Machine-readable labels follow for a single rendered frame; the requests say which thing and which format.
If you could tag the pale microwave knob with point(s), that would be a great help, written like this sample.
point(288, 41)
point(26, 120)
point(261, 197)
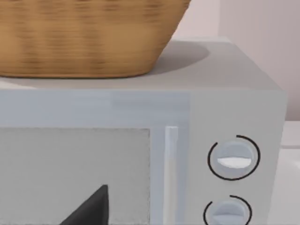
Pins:
point(226, 212)
point(234, 158)

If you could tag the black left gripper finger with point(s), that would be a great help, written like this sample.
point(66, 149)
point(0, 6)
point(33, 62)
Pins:
point(96, 208)

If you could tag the pale microwave oven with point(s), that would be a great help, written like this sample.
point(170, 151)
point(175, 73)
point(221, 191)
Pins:
point(234, 105)

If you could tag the pale microwave door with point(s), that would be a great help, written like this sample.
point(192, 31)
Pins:
point(93, 152)

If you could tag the woven wicker basket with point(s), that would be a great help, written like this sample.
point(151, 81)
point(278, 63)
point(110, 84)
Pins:
point(82, 37)

